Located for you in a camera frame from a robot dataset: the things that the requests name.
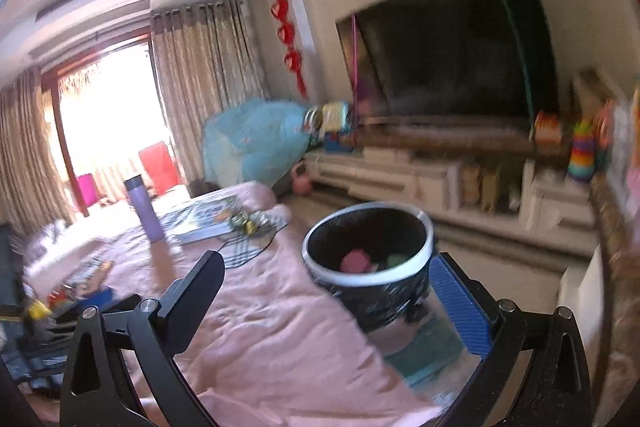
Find red hanging wall decoration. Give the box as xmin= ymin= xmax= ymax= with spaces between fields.
xmin=267 ymin=0 xmax=308 ymax=98

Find beige patterned curtain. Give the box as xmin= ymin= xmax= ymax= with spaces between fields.
xmin=0 ymin=67 xmax=76 ymax=228
xmin=150 ymin=0 xmax=268 ymax=188

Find large white picture book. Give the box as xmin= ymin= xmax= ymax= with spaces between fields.
xmin=162 ymin=194 xmax=243 ymax=245

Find pink thin pole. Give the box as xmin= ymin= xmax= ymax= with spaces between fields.
xmin=350 ymin=12 xmax=363 ymax=122

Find plaid cloth with dark trim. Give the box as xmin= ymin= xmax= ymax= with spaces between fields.
xmin=220 ymin=207 xmax=291 ymax=268

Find pink toy kettle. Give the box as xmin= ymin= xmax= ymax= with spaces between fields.
xmin=290 ymin=163 xmax=313 ymax=195

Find purple thermos bottle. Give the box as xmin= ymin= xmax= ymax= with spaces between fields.
xmin=124 ymin=176 xmax=166 ymax=242

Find green thin pole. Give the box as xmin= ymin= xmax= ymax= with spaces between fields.
xmin=492 ymin=0 xmax=533 ymax=138

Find colourful toy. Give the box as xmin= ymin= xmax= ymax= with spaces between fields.
xmin=302 ymin=102 xmax=358 ymax=152

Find orange toy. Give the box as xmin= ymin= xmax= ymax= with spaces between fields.
xmin=532 ymin=109 xmax=566 ymax=142

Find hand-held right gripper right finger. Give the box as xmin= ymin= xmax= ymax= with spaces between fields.
xmin=431 ymin=252 xmax=595 ymax=427

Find black television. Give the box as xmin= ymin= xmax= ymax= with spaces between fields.
xmin=335 ymin=0 xmax=558 ymax=122

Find magenta stool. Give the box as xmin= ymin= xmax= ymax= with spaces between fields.
xmin=76 ymin=173 xmax=96 ymax=208

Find red chair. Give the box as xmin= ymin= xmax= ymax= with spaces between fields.
xmin=138 ymin=141 xmax=182 ymax=198

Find pink crumpled item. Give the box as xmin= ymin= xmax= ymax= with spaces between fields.
xmin=340 ymin=248 xmax=373 ymax=274

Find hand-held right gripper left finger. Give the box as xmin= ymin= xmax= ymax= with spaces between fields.
xmin=59 ymin=250 xmax=227 ymax=427

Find rainbow stacking ring toy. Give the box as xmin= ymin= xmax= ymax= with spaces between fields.
xmin=567 ymin=117 xmax=598 ymax=182

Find blue mesh tent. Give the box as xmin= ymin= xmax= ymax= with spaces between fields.
xmin=202 ymin=99 xmax=321 ymax=198

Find white tv cabinet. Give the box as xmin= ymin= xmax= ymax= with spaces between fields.
xmin=302 ymin=142 xmax=601 ymax=258

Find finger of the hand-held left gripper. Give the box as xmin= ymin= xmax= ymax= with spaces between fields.
xmin=75 ymin=288 xmax=115 ymax=307
xmin=47 ymin=295 xmax=143 ymax=338

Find green box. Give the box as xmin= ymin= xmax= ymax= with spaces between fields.
xmin=380 ymin=292 xmax=483 ymax=403

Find white-rimmed bin with black bag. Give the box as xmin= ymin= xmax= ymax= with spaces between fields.
xmin=302 ymin=202 xmax=438 ymax=333

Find thin picture book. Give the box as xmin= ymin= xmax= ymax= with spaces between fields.
xmin=70 ymin=257 xmax=116 ymax=288

